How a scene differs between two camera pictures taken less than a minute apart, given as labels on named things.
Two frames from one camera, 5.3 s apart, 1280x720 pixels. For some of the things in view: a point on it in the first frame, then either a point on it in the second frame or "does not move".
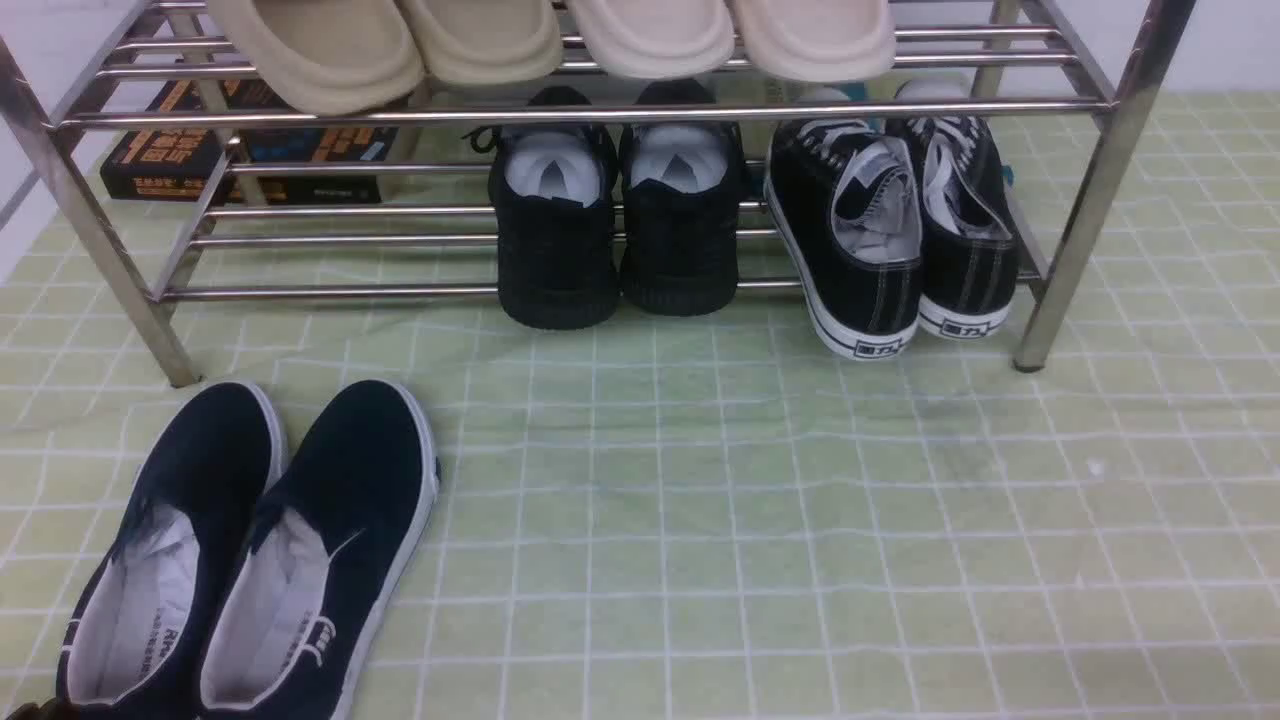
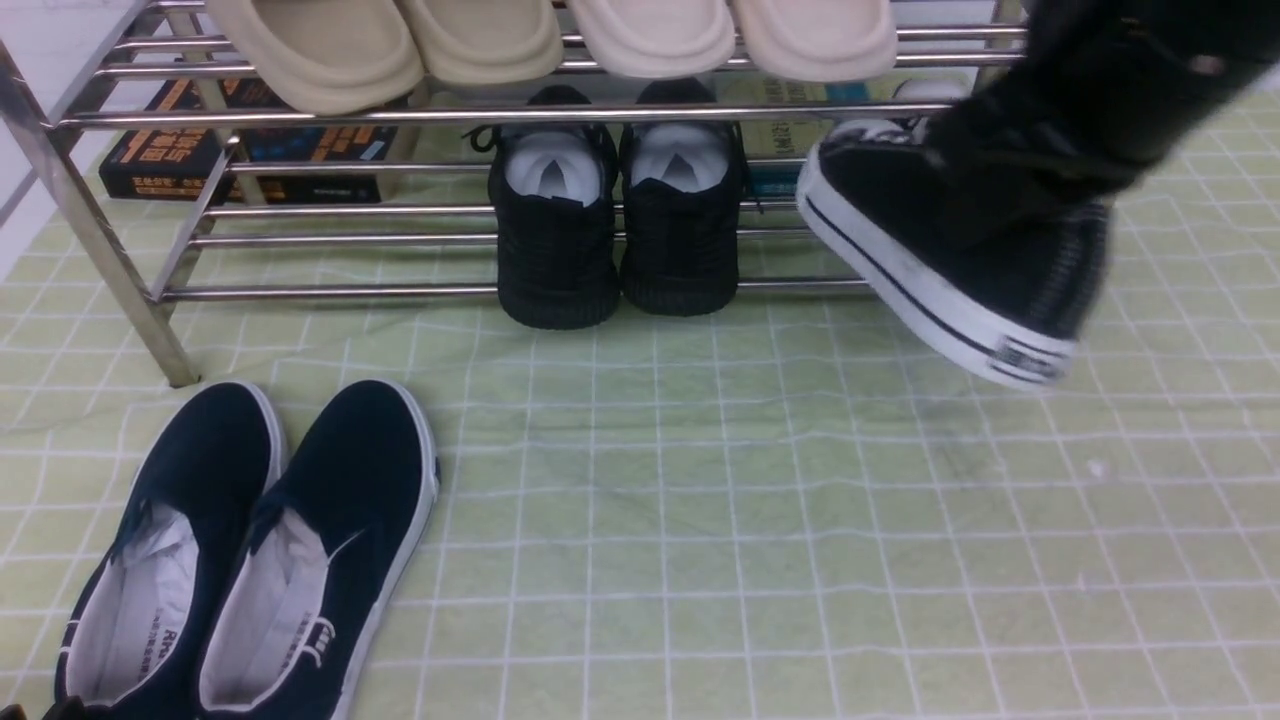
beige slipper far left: x=328 y=56 does not move
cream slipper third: x=655 y=40 does not move
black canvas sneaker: x=843 y=195 -> x=971 y=230
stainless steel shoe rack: x=319 y=152 does not move
